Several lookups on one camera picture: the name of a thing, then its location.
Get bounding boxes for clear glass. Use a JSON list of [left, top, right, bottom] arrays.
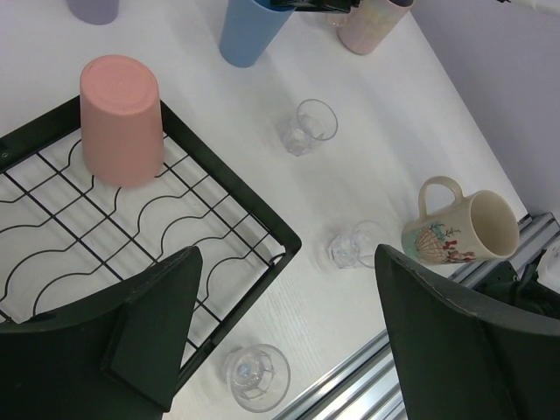
[[223, 344, 291, 413], [326, 220, 389, 270], [278, 99, 339, 157]]

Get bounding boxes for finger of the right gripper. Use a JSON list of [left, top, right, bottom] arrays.
[[270, 0, 359, 12]]

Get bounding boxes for purple plastic tumbler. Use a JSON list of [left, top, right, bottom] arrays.
[[66, 0, 120, 25]]

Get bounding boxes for cream seashell mug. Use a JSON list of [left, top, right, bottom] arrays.
[[401, 176, 520, 266]]

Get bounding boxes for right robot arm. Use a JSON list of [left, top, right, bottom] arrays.
[[273, 1, 559, 319]]

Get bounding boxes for clear glass lower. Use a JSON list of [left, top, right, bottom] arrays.
[[223, 344, 291, 413]]

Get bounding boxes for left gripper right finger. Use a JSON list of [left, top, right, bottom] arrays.
[[375, 245, 559, 419]]

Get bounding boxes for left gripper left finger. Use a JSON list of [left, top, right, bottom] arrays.
[[1, 247, 203, 412]]

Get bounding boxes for blue plastic tumbler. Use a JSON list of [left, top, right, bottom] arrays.
[[219, 0, 295, 67]]

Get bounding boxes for clear glass upper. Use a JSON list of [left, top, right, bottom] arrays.
[[278, 99, 339, 157]]

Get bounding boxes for pale pink iridescent mug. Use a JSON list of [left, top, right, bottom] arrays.
[[326, 0, 415, 55]]

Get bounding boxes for black wire dish rack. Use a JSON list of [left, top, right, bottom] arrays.
[[1, 99, 302, 384]]

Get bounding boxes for salmon pink plastic tumbler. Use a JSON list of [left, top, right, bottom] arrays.
[[80, 55, 165, 188]]

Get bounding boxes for clear glass middle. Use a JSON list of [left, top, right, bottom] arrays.
[[326, 220, 389, 270]]

